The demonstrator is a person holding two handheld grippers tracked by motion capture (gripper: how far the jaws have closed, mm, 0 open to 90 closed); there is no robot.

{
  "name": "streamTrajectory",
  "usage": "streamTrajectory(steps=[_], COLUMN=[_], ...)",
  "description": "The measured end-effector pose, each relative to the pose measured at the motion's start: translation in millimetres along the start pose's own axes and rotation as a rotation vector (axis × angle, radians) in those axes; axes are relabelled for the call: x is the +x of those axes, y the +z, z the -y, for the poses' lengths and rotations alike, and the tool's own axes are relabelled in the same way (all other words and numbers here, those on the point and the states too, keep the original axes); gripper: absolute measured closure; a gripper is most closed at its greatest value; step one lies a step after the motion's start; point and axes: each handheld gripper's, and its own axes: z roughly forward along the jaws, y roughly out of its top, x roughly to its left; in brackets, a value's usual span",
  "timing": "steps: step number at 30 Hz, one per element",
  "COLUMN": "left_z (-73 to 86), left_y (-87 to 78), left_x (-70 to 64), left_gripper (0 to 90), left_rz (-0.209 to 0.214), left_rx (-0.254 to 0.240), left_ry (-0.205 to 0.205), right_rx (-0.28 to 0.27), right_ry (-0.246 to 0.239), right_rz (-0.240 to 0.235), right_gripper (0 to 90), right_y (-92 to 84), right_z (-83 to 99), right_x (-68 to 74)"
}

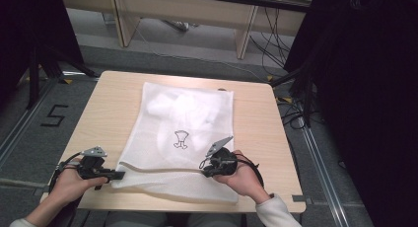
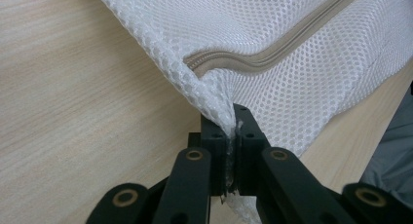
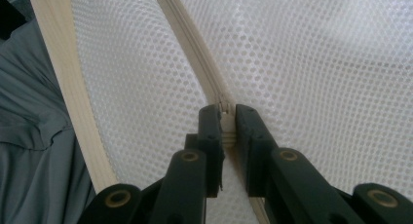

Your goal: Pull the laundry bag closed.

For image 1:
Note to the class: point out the grey power strip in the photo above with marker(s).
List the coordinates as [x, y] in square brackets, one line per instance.
[180, 25]

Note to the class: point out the light wooden desk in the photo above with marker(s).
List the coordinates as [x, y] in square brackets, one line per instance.
[184, 10]

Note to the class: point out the person's left hand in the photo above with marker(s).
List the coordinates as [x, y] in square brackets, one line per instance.
[67, 187]

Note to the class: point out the person's right hand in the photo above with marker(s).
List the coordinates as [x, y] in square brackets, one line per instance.
[244, 181]

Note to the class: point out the black curtain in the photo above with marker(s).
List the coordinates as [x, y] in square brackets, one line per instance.
[29, 29]
[368, 89]

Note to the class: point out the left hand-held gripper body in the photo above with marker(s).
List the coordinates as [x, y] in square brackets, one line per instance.
[93, 164]

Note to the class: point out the yellow tape piece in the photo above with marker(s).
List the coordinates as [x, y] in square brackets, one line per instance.
[285, 99]
[68, 81]
[269, 78]

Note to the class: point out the white garment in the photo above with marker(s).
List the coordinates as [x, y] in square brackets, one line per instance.
[185, 120]

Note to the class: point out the grey tape strip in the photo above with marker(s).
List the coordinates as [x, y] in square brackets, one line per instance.
[300, 198]

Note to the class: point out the metal floor rail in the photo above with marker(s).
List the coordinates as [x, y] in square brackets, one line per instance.
[19, 128]
[323, 174]

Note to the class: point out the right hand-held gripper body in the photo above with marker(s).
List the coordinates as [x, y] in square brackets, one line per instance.
[222, 159]

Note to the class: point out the white mesh laundry bag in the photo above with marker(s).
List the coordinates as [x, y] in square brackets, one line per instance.
[177, 184]

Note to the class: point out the black metal stand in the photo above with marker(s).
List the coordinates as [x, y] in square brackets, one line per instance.
[307, 98]
[34, 75]

